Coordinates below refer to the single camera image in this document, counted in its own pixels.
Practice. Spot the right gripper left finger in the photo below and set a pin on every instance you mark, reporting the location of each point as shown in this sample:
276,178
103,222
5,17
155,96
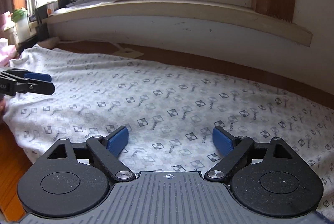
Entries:
96,159

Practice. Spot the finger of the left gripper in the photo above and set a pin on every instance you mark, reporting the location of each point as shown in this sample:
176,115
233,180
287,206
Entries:
29,75
36,87

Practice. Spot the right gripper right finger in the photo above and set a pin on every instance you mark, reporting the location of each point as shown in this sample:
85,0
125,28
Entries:
238,152

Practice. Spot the white patterned garment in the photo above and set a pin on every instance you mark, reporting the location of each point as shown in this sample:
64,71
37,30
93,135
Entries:
170,113

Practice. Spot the black box on sill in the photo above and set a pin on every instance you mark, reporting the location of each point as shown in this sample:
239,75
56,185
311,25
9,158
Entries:
41,14

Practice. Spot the pink bottle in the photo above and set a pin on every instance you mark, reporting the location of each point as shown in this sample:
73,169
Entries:
7,28

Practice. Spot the green lidded plastic bottle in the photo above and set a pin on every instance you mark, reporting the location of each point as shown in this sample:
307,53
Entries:
20,18

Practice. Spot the white capped bottle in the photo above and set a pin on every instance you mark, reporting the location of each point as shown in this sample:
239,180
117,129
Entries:
51,8

